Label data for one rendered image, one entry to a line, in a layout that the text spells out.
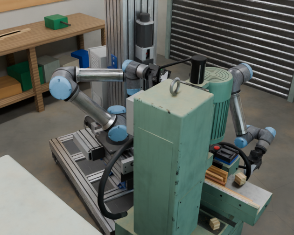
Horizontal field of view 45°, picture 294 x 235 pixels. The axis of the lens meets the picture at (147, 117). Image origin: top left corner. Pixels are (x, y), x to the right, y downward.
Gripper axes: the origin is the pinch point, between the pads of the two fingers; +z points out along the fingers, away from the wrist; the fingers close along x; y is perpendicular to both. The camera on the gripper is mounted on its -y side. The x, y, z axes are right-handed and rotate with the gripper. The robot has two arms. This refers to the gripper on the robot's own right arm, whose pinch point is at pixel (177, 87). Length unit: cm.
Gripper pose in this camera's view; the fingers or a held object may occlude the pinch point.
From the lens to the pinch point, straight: 175.4
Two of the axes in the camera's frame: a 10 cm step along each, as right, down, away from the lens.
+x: 5.1, 1.5, 8.5
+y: 3.6, -9.3, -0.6
